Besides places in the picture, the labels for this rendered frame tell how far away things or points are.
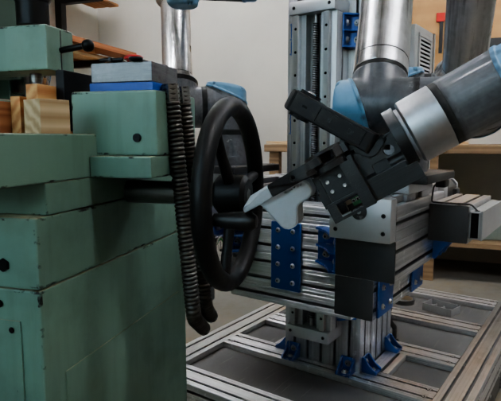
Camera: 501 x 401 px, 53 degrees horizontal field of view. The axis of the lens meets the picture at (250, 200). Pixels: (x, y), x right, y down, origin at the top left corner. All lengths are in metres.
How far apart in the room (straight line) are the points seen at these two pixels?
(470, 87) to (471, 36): 0.50
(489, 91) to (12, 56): 0.69
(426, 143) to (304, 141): 0.84
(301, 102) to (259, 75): 3.59
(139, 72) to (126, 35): 4.06
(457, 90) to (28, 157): 0.48
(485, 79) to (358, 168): 0.16
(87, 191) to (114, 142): 0.08
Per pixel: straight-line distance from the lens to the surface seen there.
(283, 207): 0.60
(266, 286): 1.36
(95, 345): 0.79
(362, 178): 0.57
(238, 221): 0.63
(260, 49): 4.20
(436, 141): 0.57
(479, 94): 0.57
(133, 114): 0.72
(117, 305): 0.83
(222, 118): 0.67
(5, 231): 0.68
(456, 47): 1.09
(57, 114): 0.70
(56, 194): 0.68
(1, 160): 0.61
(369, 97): 0.68
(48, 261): 0.67
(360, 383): 1.50
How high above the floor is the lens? 0.90
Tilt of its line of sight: 7 degrees down
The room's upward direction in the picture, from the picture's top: straight up
